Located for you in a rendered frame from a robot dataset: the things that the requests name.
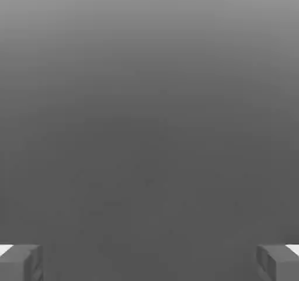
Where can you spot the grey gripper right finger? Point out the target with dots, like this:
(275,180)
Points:
(283,265)

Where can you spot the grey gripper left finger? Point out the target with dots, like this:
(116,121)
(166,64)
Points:
(16,264)

